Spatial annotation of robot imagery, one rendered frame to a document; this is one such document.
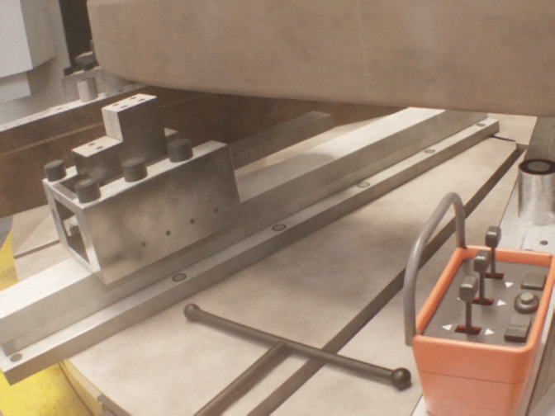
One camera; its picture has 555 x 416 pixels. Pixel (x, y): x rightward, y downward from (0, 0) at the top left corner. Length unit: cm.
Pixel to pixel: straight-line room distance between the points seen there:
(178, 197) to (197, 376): 47
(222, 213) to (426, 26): 84
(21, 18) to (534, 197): 379
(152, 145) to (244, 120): 109
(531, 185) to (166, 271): 107
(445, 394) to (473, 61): 64
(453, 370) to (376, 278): 107
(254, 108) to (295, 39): 146
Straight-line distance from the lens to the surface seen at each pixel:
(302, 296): 169
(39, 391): 216
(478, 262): 68
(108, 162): 167
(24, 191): 278
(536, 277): 75
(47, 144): 271
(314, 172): 204
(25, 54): 444
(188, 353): 156
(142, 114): 170
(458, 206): 76
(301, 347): 145
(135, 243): 163
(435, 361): 66
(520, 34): 112
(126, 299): 175
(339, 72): 128
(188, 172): 166
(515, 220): 113
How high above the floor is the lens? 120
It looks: 25 degrees down
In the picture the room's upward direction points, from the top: 10 degrees counter-clockwise
